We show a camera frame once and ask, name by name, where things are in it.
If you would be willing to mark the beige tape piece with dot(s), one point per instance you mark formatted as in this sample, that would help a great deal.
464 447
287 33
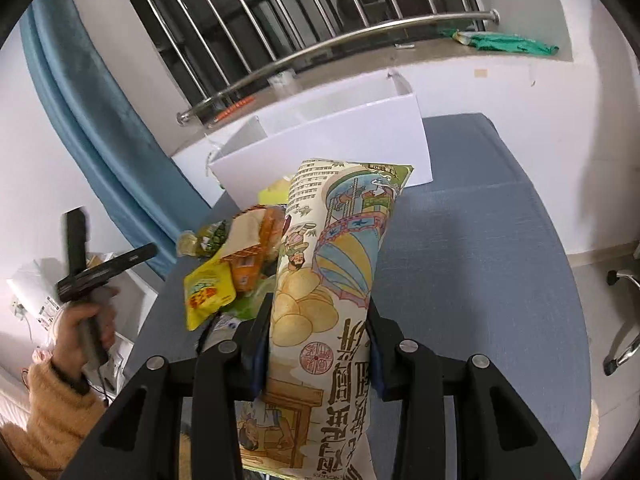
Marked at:
481 72

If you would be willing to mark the illustrated potato chips bag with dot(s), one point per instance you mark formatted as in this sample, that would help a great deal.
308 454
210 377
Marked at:
340 260

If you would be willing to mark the yellow snack packet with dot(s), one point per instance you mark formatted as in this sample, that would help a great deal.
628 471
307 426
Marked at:
210 290

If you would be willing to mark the cream office chair chrome base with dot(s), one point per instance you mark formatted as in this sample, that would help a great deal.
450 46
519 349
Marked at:
625 345

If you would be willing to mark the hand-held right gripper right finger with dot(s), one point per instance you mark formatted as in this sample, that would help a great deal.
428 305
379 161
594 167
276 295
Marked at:
378 360

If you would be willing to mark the white cardboard box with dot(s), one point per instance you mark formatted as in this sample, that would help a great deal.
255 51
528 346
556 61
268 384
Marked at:
325 145

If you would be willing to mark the orange bread packet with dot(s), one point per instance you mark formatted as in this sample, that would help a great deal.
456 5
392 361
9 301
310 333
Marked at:
250 255

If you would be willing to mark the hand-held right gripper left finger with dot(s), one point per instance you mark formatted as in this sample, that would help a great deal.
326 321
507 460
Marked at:
258 360

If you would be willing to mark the dark glass window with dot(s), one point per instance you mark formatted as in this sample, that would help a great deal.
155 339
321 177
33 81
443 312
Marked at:
310 10

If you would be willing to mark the blue curtain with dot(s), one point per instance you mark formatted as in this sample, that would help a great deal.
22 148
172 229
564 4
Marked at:
100 135

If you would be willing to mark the yellow-green snack packet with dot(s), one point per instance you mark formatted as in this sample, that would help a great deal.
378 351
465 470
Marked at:
275 192

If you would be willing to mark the person's left hand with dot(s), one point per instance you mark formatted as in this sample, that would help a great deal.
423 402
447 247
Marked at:
67 345

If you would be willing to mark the dark green snack packet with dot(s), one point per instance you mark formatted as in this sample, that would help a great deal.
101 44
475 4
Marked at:
205 237

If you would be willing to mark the steel window guard rail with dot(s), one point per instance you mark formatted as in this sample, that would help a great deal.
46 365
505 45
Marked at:
350 35

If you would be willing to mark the pale printed plastic packet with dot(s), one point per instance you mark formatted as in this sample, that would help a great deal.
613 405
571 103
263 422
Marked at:
462 36

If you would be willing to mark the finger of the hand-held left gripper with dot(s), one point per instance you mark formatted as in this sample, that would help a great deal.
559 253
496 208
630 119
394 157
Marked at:
130 257

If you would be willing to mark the green plastic packet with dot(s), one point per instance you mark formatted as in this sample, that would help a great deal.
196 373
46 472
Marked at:
510 44

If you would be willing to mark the orange pen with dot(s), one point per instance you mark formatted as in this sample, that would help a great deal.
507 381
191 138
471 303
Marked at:
235 108

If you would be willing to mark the blue grey cushion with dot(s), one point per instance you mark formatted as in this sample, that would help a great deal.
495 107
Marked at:
475 285

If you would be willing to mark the small white lighter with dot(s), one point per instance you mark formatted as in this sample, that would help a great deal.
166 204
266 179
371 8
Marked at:
405 47

